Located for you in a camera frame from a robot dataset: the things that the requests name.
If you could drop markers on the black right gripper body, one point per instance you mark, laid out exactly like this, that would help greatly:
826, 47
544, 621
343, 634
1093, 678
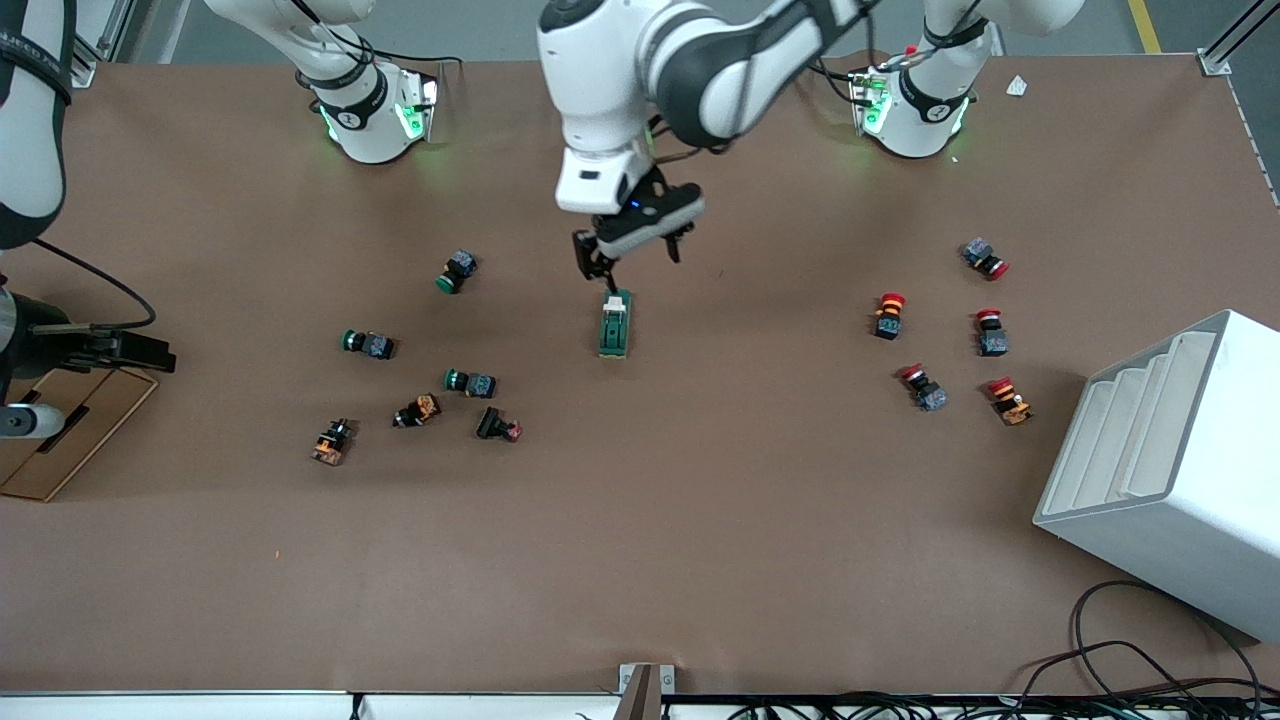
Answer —
48, 340

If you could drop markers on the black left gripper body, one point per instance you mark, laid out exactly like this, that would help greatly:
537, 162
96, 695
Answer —
648, 192

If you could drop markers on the green load switch white lever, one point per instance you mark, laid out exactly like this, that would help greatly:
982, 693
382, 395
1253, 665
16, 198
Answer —
614, 325

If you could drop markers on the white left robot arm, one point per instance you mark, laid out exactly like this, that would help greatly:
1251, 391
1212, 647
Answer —
600, 60

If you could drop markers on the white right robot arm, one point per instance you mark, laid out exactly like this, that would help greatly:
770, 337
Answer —
360, 112

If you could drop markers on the brown cardboard box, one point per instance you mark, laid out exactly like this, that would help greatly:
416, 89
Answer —
100, 420

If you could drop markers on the red orange striped push button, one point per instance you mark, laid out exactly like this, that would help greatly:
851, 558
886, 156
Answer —
889, 316

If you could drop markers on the white paper scrap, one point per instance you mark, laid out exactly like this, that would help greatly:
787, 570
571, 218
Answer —
1017, 86

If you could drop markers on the white stepped rack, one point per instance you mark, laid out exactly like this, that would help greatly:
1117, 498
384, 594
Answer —
1190, 500

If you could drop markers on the green push button switch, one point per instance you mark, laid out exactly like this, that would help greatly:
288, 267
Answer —
472, 383
370, 345
458, 270

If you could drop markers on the black red push button switch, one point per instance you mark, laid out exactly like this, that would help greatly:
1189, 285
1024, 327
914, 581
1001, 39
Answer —
497, 424

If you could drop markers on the black orange push button switch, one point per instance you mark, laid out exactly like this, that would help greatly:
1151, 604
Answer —
418, 411
332, 442

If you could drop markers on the aluminium frame profile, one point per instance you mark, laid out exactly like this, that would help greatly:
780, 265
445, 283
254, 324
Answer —
85, 72
1215, 62

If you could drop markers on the white table edge rail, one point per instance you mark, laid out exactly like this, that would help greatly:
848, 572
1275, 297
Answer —
200, 708

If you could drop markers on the red orange push button switch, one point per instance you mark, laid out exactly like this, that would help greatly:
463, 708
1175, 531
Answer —
1009, 401

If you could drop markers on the grey metal bracket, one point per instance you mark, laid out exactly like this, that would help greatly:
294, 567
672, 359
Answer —
645, 690

